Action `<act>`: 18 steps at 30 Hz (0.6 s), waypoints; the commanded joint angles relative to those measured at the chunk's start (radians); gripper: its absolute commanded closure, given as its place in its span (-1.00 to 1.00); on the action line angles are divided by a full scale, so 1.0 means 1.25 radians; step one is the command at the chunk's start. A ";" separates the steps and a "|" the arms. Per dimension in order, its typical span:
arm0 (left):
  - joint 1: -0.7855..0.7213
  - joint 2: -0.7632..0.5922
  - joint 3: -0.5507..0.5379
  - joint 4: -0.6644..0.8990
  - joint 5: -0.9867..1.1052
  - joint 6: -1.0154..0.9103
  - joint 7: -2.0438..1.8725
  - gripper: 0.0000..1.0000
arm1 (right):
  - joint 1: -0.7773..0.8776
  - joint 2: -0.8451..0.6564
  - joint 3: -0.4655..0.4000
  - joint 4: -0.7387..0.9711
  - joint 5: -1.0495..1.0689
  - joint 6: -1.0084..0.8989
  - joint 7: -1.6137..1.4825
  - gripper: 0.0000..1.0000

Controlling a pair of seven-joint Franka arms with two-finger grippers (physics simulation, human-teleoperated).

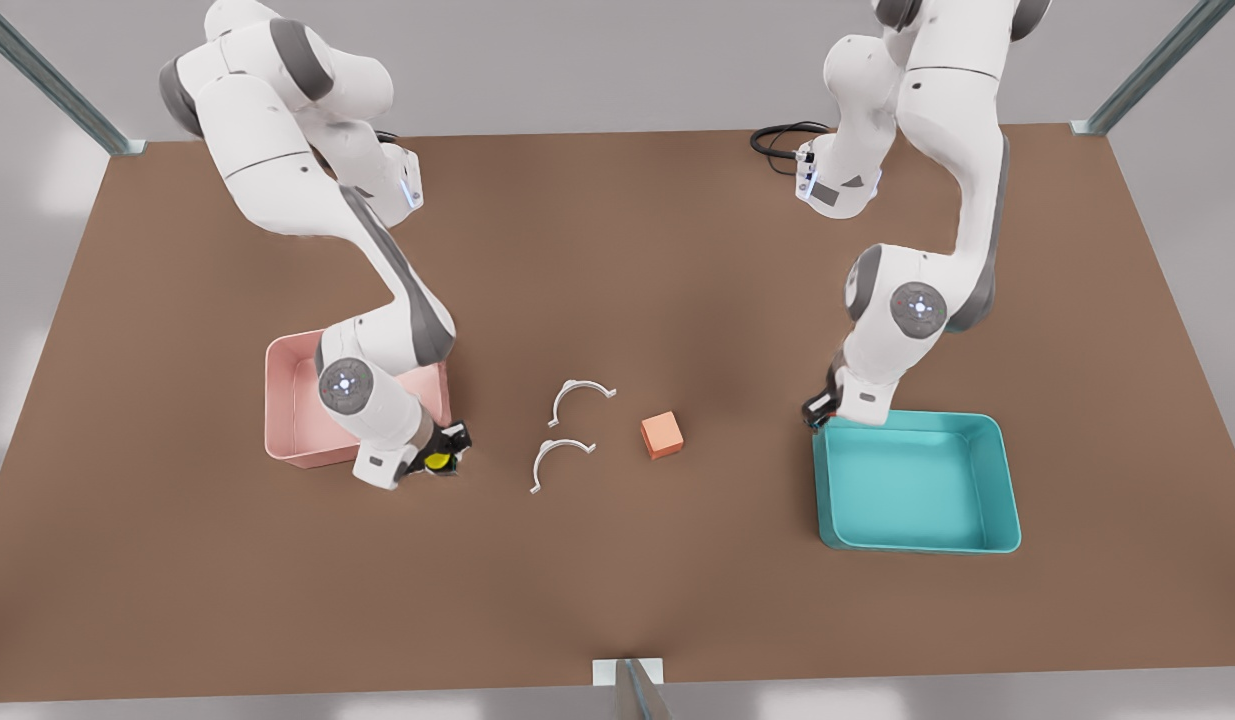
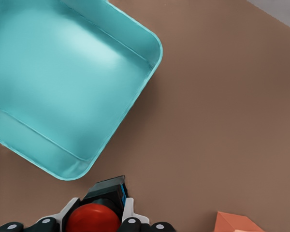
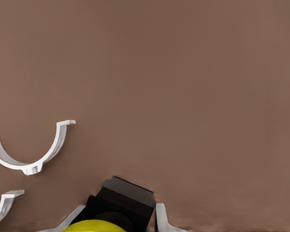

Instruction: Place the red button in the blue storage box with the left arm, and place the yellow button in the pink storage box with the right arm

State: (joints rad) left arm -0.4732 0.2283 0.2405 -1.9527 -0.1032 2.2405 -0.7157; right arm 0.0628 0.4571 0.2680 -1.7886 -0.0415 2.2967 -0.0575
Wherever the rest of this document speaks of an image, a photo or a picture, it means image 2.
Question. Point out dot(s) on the pink storage box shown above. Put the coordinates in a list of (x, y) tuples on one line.
[(236, 223)]

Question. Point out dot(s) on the red push button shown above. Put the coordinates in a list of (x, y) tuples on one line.
[(94, 217)]

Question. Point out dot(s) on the blue storage box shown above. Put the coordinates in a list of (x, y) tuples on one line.
[(62, 84)]

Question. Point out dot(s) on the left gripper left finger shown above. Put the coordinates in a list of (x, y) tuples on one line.
[(53, 220)]

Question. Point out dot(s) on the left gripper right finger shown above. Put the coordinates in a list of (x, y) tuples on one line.
[(137, 221)]

